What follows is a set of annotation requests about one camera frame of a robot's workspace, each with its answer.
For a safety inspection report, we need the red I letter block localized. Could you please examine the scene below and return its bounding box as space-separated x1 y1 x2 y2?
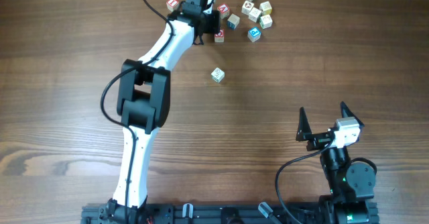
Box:
166 0 180 12

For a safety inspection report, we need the wooden block ladybug picture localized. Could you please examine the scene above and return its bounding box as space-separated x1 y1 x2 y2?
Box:
241 1 254 15

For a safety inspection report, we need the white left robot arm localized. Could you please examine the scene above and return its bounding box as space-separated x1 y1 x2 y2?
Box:
112 10 221 223

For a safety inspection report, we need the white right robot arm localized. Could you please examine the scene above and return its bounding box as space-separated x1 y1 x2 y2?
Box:
296 103 380 224

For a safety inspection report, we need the red O letter block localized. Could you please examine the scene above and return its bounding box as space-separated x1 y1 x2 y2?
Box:
214 29 225 43

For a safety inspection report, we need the red A letter block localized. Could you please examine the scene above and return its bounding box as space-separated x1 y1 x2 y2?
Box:
217 3 230 19

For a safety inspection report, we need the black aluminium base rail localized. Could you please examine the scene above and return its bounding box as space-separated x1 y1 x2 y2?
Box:
80 202 380 224

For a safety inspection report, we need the light blue P block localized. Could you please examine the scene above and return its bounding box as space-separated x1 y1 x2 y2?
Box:
247 27 261 42

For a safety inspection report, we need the blue H wooden block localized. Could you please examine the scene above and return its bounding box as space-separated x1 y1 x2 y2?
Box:
227 14 240 30

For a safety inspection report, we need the green Z wooden block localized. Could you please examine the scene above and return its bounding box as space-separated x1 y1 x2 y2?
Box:
211 68 225 83

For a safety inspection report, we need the wooden block green side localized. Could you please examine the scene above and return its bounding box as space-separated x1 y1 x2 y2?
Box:
248 7 261 23

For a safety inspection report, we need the wooden block number 8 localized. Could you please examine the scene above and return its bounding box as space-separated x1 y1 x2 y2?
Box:
259 15 273 29

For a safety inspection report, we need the yellow-sided wooden block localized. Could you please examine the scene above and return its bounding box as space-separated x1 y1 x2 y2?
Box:
259 1 273 15

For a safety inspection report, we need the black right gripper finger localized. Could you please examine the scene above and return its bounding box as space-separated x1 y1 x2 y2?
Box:
340 101 365 128
296 107 312 142

